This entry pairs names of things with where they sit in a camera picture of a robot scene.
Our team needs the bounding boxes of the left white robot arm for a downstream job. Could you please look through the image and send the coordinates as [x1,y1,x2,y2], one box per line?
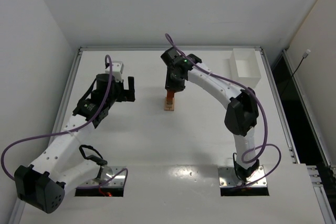
[14,73,135,214]

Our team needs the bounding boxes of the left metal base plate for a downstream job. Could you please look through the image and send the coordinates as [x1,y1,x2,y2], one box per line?
[87,166,128,188]

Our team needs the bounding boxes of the dark striped wood block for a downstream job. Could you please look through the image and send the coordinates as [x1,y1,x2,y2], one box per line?
[166,100,174,105]

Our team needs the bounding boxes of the metal base plate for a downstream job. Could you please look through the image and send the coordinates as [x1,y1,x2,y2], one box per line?
[218,166,267,189]
[87,166,128,188]

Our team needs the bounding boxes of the black hanging cable white plug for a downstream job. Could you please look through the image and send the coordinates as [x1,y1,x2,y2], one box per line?
[278,49,312,99]

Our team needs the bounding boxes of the white plastic box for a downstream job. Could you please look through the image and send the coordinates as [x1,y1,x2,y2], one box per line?
[229,48,261,89]

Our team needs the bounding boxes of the red-brown notched block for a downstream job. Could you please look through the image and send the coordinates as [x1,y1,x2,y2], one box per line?
[166,90,175,100]

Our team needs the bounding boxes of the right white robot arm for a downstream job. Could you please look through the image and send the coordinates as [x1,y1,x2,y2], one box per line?
[161,48,259,182]

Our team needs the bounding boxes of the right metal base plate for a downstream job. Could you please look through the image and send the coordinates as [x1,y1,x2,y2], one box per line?
[218,166,267,189]

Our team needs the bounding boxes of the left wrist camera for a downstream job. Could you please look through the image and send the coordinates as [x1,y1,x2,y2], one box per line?
[104,61,124,82]

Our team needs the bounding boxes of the light long wood block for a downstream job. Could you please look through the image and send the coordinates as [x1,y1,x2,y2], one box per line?
[170,98,175,111]
[164,99,170,111]

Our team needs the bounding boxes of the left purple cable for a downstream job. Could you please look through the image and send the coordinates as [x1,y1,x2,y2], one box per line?
[1,55,129,189]

